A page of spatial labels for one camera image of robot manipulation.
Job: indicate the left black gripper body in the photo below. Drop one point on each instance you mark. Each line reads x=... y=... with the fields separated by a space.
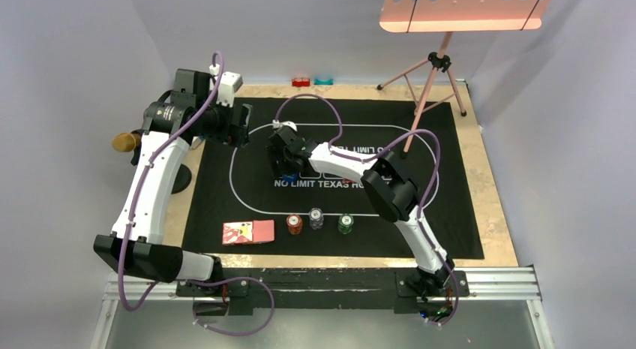
x=216 y=124

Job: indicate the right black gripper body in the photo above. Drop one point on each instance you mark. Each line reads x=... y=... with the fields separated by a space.
x=286 y=166

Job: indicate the blue small blind button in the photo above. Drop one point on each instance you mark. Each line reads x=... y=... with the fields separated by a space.
x=290 y=178

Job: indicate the blue poker chip stack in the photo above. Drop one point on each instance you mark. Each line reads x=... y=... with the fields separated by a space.
x=316 y=218

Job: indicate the red poker chip stack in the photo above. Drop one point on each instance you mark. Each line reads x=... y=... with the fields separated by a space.
x=294 y=223

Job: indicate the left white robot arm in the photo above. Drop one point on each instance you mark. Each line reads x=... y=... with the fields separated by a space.
x=199 y=105

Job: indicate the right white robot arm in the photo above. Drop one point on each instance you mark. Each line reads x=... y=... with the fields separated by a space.
x=387 y=182

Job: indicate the black round microphone base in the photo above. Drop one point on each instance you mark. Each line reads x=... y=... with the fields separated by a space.
x=182 y=180

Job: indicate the red toy block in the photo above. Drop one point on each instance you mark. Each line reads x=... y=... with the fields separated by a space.
x=301 y=82

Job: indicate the black poker table mat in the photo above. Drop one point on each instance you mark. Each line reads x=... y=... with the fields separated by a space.
x=240 y=207

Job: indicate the teal toy block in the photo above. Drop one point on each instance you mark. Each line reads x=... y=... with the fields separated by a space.
x=323 y=81

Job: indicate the red playing card box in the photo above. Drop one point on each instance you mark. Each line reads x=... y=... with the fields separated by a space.
x=248 y=232

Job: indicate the green poker chip stack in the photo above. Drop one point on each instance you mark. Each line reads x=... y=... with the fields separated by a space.
x=345 y=223

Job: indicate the gold microphone head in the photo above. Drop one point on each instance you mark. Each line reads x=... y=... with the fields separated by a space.
x=126 y=142

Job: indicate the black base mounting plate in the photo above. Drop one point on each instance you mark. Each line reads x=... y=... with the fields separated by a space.
x=401 y=290

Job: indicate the pink perforated panel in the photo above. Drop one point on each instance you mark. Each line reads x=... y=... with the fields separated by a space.
x=405 y=16

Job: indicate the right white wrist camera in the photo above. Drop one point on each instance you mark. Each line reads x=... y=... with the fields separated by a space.
x=276 y=124

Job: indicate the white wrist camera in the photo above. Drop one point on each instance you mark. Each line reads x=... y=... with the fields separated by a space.
x=276 y=124
x=230 y=83

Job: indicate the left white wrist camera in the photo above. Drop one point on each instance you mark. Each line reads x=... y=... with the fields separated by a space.
x=230 y=83

